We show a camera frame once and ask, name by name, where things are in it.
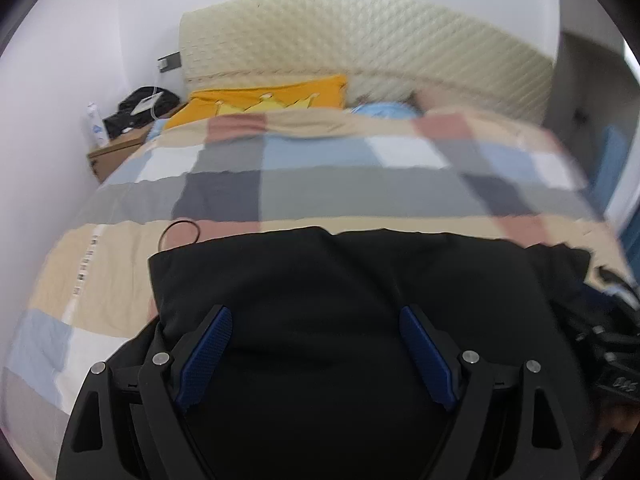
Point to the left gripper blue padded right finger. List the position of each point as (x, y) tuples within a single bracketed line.
[(464, 382)]

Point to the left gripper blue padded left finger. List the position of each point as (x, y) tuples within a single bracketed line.
[(125, 423)]

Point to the black puffer jacket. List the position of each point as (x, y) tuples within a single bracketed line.
[(316, 381)]

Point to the person's right hand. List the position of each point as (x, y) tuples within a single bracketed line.
[(615, 415)]

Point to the blue cloth on chair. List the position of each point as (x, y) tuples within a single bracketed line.
[(610, 163)]

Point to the patchwork checked duvet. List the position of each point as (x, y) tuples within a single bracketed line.
[(454, 169)]

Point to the dark grey wardrobe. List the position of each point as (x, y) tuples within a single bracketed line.
[(592, 89)]

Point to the wooden bedside table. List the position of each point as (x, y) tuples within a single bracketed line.
[(104, 161)]

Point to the light blue pillow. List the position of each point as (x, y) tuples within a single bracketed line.
[(387, 110)]

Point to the black bag on nightstand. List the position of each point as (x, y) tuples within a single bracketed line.
[(121, 120)]

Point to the white tablet device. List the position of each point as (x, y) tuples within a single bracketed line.
[(146, 104)]

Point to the cream quilted headboard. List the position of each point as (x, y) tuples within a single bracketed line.
[(386, 49)]

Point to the yellow orange pillow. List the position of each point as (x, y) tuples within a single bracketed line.
[(203, 104)]

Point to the grey wall socket plate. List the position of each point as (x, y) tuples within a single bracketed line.
[(169, 62)]

